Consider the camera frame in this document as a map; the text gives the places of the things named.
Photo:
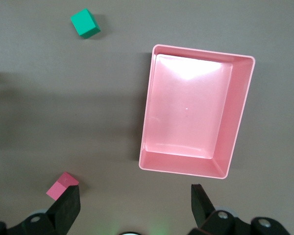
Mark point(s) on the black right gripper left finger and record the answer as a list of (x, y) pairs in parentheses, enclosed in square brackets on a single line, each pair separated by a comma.
[(63, 210)]

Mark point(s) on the pink plastic bin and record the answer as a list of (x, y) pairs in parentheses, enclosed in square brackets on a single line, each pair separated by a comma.
[(186, 110)]

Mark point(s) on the brown table mat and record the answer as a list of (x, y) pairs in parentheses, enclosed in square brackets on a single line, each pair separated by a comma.
[(63, 110)]

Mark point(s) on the green foam cube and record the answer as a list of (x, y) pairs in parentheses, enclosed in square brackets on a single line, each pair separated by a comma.
[(84, 23)]

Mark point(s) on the pink foam cube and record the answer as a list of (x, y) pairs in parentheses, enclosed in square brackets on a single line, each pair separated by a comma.
[(60, 187)]

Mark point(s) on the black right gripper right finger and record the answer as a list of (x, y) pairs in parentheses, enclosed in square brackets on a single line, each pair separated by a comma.
[(202, 210)]

